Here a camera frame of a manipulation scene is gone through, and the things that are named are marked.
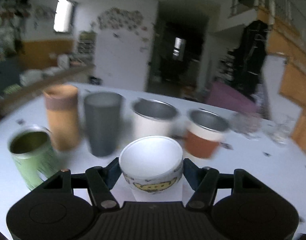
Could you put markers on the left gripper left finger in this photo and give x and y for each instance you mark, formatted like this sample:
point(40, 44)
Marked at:
point(101, 181)

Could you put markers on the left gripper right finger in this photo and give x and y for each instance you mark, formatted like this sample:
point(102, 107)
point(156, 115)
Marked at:
point(204, 183)

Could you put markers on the white frosted cup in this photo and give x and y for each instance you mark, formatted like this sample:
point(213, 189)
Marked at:
point(153, 168)

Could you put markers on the white cup with brown sleeve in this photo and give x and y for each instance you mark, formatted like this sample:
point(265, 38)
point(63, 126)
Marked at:
point(205, 131)

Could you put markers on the green printed tin cup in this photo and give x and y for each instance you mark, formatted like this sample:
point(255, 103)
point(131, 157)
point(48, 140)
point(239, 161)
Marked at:
point(33, 154)

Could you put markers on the white metal cup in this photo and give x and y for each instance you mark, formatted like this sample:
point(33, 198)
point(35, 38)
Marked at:
point(152, 117)

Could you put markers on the bamboo wooden cup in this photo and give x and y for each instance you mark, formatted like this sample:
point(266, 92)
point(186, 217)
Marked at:
point(61, 102)

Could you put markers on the dark grey tumbler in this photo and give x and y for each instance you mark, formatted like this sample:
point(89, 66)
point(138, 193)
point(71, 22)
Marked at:
point(102, 121)

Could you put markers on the glass mug with brown sleeve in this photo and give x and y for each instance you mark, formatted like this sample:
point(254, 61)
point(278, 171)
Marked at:
point(247, 124)

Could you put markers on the clear stemmed glass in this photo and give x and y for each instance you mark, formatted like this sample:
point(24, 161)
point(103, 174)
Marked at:
point(282, 128)

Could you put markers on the black hanging coat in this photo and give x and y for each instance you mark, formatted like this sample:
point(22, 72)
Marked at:
point(249, 58)

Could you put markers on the small white appliance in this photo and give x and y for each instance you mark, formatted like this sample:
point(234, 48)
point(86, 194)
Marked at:
point(63, 61)

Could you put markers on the small drawer organizer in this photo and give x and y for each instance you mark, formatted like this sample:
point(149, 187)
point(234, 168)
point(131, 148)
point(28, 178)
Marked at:
point(86, 46)

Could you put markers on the grey kitchen counter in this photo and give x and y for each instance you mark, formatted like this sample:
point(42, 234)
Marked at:
point(11, 102)

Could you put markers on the wooden staircase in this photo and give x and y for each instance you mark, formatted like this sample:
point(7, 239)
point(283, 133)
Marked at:
point(284, 74)

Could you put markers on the cloud shaped photo board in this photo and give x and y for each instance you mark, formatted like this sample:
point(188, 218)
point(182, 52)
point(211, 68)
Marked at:
point(115, 18)

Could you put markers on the window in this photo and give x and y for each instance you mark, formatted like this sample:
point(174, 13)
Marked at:
point(64, 16)

